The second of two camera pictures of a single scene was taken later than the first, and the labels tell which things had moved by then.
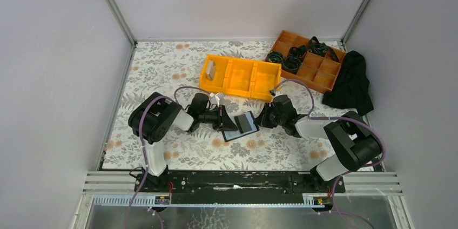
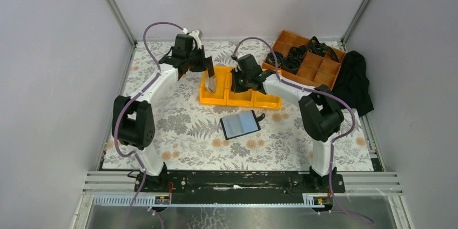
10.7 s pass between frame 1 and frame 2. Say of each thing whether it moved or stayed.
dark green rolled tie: stayed
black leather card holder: stayed
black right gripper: moved
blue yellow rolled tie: stayed
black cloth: stayed
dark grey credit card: moved
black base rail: stayed
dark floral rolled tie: stayed
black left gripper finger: moved
